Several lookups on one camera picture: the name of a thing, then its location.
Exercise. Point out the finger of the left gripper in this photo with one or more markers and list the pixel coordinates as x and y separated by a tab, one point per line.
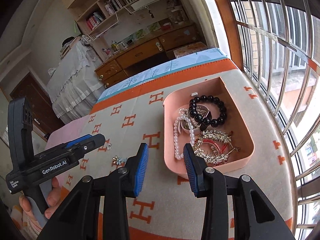
77	140
80	149

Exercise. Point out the flower shaped earring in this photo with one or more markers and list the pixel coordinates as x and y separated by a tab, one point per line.
119	161

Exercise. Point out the wooden desk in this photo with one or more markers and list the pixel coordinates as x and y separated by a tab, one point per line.
151	50

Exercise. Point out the blue patterned bed sheet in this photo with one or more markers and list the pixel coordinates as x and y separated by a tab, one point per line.
175	65

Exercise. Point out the brown wooden door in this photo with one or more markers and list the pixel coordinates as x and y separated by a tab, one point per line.
44	117

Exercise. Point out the metal window grille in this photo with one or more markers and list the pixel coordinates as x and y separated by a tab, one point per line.
280	47

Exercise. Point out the pink jewelry box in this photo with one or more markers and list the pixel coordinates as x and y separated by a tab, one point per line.
224	143

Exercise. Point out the left human hand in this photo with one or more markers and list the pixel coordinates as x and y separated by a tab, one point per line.
53	201

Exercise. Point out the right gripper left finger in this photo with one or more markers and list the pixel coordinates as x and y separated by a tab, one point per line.
77	216

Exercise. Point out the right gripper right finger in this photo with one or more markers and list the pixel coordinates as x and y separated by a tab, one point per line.
255	217

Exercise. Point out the pink bed sheet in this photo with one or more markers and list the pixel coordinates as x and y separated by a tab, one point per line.
69	132

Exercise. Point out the white lace covered furniture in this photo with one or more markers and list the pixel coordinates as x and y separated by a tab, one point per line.
74	87

